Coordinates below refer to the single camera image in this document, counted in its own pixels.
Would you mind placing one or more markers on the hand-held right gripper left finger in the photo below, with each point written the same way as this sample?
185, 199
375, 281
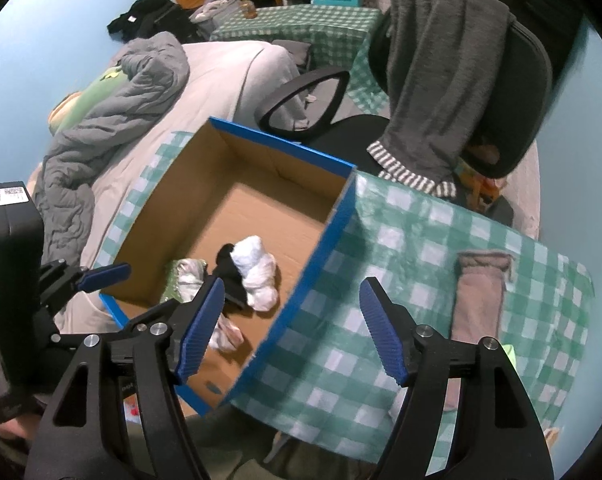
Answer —
201, 330

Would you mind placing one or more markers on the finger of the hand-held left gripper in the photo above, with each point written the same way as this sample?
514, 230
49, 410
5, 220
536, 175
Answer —
71, 339
106, 275

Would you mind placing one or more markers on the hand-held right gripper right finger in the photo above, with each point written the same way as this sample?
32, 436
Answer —
381, 330

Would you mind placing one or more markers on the pink patterned sock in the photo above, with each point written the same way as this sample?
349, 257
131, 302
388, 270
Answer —
226, 337

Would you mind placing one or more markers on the white patterned sock bundle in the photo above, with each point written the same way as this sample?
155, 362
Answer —
188, 275

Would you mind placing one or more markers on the black sock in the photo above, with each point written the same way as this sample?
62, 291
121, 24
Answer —
228, 272

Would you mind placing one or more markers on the light grey sock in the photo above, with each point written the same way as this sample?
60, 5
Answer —
263, 292

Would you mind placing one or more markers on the white blue sock ball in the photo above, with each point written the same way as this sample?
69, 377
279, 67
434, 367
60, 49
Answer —
251, 255

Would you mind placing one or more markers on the blue-rimmed cardboard box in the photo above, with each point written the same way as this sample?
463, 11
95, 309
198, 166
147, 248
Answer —
261, 210

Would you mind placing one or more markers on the person's left hand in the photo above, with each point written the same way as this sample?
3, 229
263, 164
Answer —
6, 430

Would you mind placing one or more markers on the green checkered plastic tablecloth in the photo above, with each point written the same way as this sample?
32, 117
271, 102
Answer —
406, 240

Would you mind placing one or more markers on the brown grey sock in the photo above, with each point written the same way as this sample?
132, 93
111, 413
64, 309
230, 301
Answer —
481, 300

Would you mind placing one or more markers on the lime green cloth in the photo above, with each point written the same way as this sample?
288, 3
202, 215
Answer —
510, 353

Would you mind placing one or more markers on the grey duvet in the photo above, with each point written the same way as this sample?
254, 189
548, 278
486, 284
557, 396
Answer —
106, 125

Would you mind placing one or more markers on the green plush toy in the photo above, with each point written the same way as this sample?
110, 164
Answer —
81, 105

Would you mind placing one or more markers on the orange patterned bag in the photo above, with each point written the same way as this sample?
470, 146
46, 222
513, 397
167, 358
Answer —
481, 185

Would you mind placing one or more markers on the black clothing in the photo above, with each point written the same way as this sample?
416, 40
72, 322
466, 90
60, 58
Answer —
146, 15

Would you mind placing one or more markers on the dark grey sweater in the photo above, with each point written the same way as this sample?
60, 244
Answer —
441, 60

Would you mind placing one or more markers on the black office chair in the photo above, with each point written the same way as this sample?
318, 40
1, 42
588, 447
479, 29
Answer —
526, 90

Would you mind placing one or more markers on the grey clothes pile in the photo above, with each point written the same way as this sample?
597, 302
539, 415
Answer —
213, 7

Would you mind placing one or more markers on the dark grey pillow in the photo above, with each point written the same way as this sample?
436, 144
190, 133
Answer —
291, 52

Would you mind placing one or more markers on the small glass bottle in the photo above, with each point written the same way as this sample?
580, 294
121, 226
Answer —
248, 7

